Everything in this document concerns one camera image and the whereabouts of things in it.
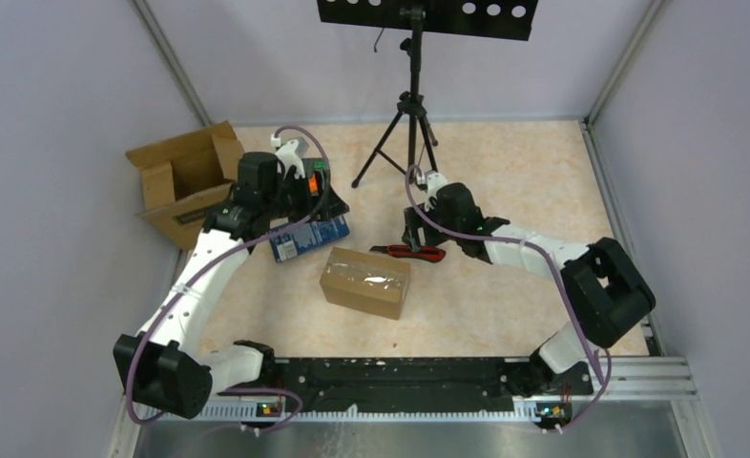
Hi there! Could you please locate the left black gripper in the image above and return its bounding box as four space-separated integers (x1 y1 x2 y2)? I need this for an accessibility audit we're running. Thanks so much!
263 166 348 222

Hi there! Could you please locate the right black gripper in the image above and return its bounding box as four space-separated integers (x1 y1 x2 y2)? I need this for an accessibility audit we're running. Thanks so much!
404 200 462 252

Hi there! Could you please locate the red black utility knife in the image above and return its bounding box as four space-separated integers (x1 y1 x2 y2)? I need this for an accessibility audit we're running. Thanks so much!
369 244 446 263

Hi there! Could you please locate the blue blister pack item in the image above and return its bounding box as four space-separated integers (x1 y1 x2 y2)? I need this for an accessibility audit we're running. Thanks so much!
269 216 350 263

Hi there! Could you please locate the small cardboard box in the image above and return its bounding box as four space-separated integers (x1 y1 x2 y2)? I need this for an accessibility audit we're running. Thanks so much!
320 247 411 321

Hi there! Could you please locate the large cardboard box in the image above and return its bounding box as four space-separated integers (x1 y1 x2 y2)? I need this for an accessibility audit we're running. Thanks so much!
125 120 244 250

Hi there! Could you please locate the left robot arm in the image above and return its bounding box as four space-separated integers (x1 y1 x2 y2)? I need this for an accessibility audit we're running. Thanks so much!
113 147 349 424

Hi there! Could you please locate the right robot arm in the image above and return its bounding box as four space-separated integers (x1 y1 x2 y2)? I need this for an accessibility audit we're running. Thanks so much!
403 182 656 393

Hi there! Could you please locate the orange curved toy piece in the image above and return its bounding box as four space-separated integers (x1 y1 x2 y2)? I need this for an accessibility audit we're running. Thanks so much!
308 175 320 196

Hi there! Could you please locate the grey toy brick baseplate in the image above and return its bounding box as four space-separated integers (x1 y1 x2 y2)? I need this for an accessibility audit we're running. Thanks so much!
302 157 329 177

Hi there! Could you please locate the black tripod stand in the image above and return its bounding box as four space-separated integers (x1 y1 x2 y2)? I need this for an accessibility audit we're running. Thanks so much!
351 1 439 189

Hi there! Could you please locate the black perforated plate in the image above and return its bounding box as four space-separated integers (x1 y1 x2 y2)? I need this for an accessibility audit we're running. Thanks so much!
317 0 538 41

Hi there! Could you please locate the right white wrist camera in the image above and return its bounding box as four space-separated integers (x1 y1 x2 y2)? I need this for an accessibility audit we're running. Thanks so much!
415 171 449 199

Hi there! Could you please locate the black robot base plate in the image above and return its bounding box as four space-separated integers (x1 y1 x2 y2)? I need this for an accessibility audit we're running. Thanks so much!
217 355 594 419

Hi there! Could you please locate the grey cable duct rail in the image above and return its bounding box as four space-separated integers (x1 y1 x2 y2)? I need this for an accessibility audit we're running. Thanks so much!
154 402 541 424

